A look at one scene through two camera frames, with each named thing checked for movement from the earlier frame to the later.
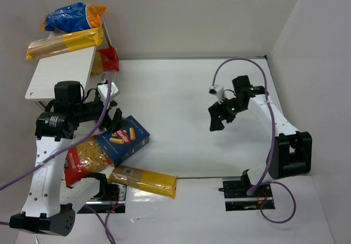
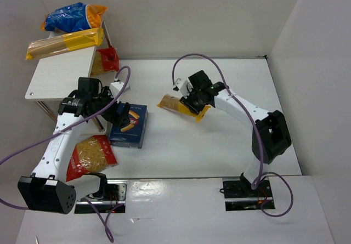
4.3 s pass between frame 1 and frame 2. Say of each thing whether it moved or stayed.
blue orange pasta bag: stayed
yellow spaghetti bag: moved
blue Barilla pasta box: moved
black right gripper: moved
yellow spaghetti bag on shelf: stayed
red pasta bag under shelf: stayed
